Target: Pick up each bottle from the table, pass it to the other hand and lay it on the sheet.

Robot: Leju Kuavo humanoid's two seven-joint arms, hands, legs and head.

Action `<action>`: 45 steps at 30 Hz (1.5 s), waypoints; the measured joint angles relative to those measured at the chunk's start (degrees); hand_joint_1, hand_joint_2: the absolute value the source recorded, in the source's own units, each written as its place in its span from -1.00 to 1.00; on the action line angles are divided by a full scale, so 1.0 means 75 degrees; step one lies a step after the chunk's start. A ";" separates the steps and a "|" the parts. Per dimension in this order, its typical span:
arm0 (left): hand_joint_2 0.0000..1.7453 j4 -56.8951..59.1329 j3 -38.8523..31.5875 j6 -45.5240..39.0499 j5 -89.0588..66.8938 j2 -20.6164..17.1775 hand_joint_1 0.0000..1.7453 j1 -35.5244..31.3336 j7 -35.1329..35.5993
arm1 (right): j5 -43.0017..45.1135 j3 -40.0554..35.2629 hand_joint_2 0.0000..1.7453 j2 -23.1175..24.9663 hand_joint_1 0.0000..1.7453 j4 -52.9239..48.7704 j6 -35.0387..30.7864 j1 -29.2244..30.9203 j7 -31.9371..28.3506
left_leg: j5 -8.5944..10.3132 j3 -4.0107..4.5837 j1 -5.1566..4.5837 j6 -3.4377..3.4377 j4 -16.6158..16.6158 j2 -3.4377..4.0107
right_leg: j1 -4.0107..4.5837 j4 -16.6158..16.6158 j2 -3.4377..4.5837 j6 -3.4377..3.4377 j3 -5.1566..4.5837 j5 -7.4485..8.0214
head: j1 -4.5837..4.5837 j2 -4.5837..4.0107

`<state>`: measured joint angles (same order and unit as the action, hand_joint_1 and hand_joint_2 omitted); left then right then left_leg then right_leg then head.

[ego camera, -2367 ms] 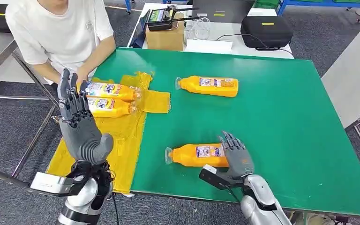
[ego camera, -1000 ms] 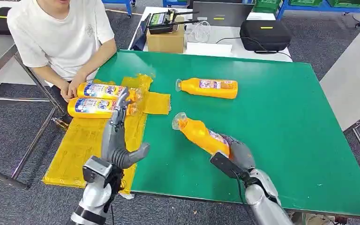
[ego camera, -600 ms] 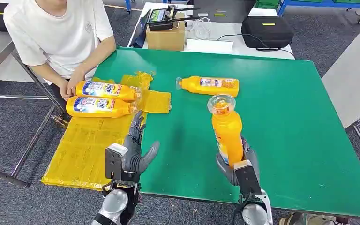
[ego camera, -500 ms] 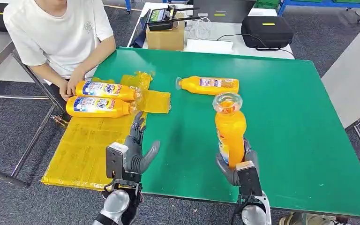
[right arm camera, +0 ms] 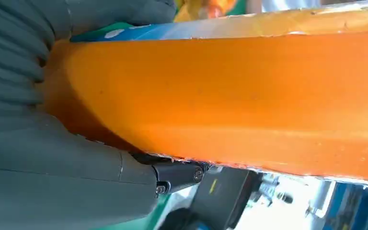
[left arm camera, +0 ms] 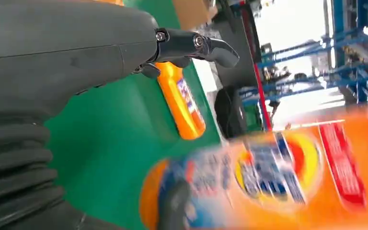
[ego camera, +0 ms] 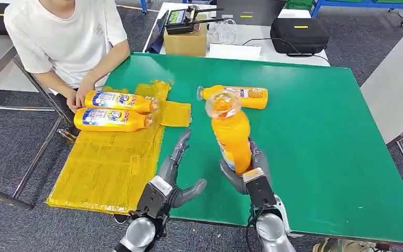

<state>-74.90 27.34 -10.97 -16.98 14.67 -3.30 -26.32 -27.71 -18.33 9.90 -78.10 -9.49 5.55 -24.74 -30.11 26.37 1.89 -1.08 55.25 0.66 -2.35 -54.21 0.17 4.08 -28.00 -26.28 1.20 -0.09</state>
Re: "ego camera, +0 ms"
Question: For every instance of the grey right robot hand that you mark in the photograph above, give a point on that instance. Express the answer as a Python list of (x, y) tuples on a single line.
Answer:
[(262, 161)]

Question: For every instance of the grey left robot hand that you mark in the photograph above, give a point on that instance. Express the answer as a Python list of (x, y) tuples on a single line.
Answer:
[(166, 168)]

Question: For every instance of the orange drink bottle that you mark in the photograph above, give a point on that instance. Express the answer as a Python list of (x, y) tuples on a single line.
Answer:
[(111, 120), (118, 101), (253, 99), (232, 135)]

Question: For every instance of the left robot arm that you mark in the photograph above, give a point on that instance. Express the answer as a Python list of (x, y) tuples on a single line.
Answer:
[(140, 233)]

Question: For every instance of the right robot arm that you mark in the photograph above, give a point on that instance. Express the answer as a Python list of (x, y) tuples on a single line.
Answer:
[(271, 229)]

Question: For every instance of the green table mat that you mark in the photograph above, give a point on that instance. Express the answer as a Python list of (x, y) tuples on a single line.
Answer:
[(309, 139)]

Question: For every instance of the yellow plastic sheet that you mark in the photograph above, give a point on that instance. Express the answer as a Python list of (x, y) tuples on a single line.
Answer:
[(111, 167)]

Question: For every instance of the person's left hand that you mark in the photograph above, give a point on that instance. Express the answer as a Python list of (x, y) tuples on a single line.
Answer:
[(85, 92)]

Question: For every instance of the person's hand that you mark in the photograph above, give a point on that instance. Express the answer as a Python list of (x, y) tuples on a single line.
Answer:
[(71, 101), (85, 92)]

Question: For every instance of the flat white box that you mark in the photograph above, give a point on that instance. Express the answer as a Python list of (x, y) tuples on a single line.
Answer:
[(234, 52)]

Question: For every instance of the person's right hand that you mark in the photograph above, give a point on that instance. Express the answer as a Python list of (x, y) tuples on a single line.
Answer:
[(71, 101)]

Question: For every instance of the beige shoe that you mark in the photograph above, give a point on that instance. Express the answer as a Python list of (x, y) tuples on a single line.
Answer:
[(344, 245)]

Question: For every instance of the brown cardboard box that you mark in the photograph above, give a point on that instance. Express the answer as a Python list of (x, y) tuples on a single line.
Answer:
[(186, 43)]

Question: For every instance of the large black carry case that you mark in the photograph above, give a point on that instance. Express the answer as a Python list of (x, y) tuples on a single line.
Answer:
[(298, 36)]

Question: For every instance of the white table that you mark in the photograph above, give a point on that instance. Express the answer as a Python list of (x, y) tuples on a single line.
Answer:
[(264, 31)]

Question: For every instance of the dark laptop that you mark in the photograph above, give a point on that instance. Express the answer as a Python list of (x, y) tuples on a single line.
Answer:
[(157, 34)]

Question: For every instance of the black remote controller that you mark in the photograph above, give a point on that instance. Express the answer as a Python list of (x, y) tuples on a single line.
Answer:
[(182, 26)]

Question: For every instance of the dark grey case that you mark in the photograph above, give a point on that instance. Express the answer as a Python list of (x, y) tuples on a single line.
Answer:
[(250, 10)]

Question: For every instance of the grey table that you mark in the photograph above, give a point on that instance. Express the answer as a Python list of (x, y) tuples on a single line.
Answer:
[(396, 87)]

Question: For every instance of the green crate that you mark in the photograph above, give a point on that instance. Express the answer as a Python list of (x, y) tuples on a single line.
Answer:
[(298, 4)]

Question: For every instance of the blue metal rack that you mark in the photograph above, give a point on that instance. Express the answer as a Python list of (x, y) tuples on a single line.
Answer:
[(365, 4)]

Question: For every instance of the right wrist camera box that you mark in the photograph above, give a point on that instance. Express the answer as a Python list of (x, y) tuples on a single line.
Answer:
[(259, 189)]

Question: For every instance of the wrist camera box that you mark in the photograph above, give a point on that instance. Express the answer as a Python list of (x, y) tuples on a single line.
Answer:
[(154, 200), (259, 189)]

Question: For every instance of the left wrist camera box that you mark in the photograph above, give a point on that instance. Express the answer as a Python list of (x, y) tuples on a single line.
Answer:
[(154, 200)]

